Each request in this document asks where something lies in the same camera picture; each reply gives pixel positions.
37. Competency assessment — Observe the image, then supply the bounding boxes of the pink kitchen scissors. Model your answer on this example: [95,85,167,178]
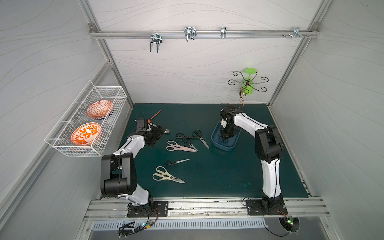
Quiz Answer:
[166,141,197,153]

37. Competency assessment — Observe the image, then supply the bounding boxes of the black scissors silver blades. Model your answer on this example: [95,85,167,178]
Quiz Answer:
[193,130,210,149]

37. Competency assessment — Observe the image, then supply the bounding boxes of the small black scissors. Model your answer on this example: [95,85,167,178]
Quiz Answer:
[184,140,198,152]
[166,159,190,167]

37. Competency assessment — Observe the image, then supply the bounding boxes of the large black handled scissors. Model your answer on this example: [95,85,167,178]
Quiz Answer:
[175,133,200,142]

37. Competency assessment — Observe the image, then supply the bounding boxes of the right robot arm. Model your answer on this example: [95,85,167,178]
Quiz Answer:
[220,106,284,213]

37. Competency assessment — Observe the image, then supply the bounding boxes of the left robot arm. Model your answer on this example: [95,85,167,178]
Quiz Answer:
[101,123,170,206]

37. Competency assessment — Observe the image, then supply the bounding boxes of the blue plastic storage box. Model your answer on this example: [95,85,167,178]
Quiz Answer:
[211,121,241,152]

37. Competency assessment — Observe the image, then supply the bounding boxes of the small black scissors front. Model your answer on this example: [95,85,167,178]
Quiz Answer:
[166,159,190,167]

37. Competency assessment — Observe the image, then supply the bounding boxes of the cream kitchen scissors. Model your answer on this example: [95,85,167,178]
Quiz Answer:
[152,166,186,184]

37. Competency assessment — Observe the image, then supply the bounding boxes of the orange wooden spoon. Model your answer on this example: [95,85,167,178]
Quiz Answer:
[148,110,162,123]

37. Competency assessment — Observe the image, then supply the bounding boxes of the copper hook stand rod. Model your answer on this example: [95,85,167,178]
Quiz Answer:
[227,68,270,109]

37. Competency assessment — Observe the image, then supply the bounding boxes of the orange patterned bowl front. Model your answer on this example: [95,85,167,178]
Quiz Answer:
[71,122,102,146]

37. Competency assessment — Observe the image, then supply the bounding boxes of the metal double hook left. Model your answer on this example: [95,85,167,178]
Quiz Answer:
[150,33,163,53]

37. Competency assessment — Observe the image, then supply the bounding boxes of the metal double hook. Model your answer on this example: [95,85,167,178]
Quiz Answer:
[150,33,163,53]
[184,27,197,42]

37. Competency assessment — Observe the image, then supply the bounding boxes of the metal single hook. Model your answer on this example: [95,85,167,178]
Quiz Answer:
[221,27,227,39]

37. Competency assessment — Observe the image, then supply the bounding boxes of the metal double hook middle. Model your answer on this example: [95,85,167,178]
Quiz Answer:
[184,27,197,42]

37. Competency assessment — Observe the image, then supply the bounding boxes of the metal hook right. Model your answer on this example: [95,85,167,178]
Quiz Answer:
[282,27,309,39]

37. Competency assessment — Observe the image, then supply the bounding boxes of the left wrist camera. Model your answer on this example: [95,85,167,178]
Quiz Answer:
[135,118,149,132]

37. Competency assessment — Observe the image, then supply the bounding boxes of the white wire basket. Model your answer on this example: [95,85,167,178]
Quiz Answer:
[45,82,127,157]

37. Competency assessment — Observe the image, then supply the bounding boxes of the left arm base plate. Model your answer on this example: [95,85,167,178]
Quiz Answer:
[127,201,169,218]

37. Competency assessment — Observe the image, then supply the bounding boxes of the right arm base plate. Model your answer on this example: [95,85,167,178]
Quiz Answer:
[245,199,288,216]

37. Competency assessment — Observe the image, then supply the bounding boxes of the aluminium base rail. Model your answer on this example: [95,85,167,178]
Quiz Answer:
[84,197,331,221]

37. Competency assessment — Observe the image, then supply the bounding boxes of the aluminium top rail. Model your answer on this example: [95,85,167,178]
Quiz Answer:
[90,25,321,40]

